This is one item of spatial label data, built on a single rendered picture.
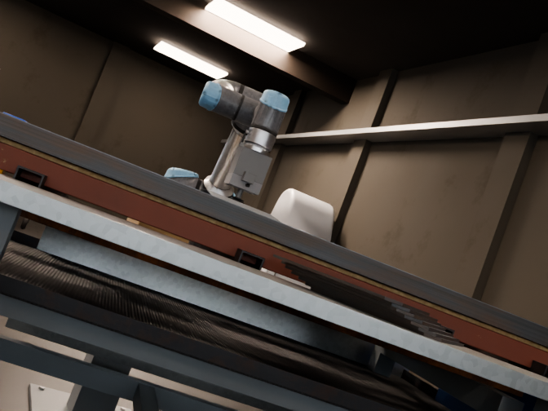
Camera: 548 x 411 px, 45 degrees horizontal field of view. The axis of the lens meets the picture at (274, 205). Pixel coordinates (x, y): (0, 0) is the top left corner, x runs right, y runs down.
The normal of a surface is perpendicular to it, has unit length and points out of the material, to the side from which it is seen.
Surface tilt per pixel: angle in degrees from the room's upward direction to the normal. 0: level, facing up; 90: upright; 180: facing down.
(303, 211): 72
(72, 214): 90
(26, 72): 90
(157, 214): 90
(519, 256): 90
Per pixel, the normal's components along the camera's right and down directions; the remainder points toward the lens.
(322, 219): 0.41, -0.25
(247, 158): 0.28, 0.04
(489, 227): -0.86, -0.36
